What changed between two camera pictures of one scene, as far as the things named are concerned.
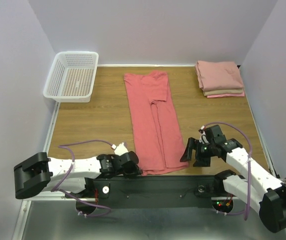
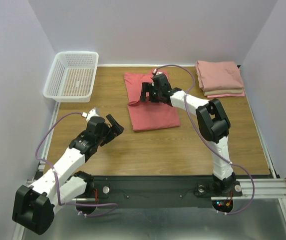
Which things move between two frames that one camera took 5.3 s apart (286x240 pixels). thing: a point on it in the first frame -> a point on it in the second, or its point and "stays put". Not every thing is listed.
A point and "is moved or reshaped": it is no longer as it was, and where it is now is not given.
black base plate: x=153 y=192 stays put
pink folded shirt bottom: x=227 y=95 stays put
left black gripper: x=134 y=170 -> x=110 y=131
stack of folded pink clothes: x=218 y=75 stays put
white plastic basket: x=72 y=77 stays put
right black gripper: x=197 y=152 -> x=150 y=92
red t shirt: x=159 y=143 is moved or reshaped
